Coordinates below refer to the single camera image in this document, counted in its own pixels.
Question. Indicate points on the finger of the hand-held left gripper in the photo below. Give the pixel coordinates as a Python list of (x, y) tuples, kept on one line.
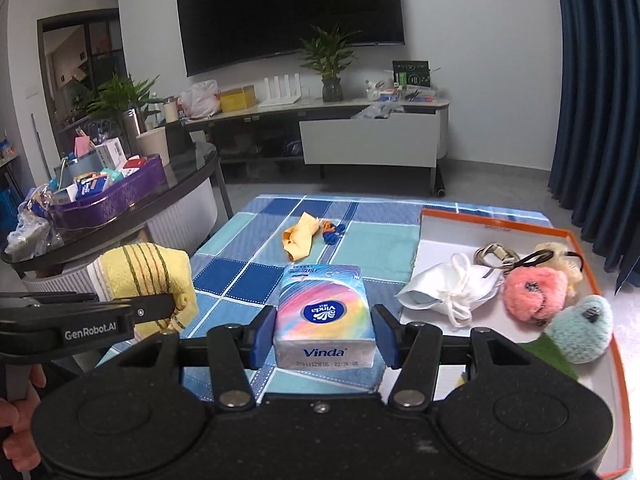
[(155, 310)]

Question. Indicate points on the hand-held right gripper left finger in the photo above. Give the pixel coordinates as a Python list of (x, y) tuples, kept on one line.
[(263, 335)]

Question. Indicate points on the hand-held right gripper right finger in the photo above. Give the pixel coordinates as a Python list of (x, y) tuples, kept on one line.
[(383, 335)]

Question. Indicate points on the yellow striped towel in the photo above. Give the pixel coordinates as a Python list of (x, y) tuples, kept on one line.
[(145, 270)]

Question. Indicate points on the colourful tissue pack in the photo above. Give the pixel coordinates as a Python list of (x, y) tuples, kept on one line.
[(325, 310)]

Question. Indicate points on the white box with orange rim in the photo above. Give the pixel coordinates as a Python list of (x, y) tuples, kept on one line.
[(442, 256)]

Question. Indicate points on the green yellow sponge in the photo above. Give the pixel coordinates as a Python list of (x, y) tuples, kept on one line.
[(550, 355)]

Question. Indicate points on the light blue fluffy scrunchie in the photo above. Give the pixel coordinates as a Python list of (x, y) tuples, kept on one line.
[(580, 330)]

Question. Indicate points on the person's left hand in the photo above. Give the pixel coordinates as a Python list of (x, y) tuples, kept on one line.
[(20, 420)]

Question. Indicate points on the white ribbed drawer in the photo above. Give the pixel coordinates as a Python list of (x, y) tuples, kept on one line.
[(185, 220), (60, 280)]

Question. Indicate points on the white face mask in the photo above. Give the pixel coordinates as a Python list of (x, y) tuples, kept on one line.
[(440, 285)]

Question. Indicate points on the blue checkered cloth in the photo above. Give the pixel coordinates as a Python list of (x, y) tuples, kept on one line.
[(240, 240)]

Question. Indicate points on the orange cloth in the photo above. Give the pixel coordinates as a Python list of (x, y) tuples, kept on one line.
[(300, 237)]

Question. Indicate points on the crumpled clear plastic bag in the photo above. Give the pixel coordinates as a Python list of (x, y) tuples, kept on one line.
[(27, 232)]

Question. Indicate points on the purple patterned tin box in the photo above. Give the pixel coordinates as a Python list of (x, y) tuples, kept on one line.
[(110, 205)]

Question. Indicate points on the blue orange medicine box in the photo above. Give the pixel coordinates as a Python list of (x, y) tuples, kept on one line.
[(90, 186)]

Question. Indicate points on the teal tissue pack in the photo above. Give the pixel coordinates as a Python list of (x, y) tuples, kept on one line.
[(112, 174)]

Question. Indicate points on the red white box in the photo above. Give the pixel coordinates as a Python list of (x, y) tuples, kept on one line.
[(135, 166)]

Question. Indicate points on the dark glass coffee table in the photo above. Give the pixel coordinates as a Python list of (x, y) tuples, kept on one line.
[(195, 165)]

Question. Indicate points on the pink fluffy scrunchie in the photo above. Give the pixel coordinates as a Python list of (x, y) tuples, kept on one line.
[(530, 290)]

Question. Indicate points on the cream paper cup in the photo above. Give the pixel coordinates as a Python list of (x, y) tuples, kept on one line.
[(152, 147)]

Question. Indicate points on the white barcode box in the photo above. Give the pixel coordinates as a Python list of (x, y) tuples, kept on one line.
[(111, 152)]

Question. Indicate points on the stainless steel tumbler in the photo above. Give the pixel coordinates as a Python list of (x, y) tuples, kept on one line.
[(134, 132)]

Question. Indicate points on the pink paper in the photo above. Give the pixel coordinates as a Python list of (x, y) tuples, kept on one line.
[(81, 146)]

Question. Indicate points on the white tv cabinet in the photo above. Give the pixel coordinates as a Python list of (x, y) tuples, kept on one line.
[(370, 145)]

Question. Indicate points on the white jar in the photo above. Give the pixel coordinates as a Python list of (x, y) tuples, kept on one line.
[(170, 110)]

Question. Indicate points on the white plastic bag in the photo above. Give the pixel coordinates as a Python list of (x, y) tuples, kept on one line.
[(200, 102)]

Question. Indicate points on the leafy green plant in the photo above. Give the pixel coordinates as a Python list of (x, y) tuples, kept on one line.
[(115, 97)]

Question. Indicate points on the clear plastic bags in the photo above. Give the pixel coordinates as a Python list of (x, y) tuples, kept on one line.
[(377, 111)]

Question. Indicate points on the yellow box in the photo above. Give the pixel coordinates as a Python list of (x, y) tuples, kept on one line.
[(239, 100)]

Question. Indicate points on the white router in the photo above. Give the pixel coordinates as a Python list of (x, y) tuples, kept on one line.
[(282, 97)]

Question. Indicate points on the potted plant in dark vase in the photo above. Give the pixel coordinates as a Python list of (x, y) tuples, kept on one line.
[(332, 90)]

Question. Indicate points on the green black box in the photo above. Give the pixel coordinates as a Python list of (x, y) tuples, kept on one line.
[(411, 74)]

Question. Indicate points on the dark blue curtain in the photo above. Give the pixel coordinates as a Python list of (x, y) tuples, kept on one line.
[(595, 110)]

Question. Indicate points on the black television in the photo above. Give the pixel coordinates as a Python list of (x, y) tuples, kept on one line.
[(290, 10)]

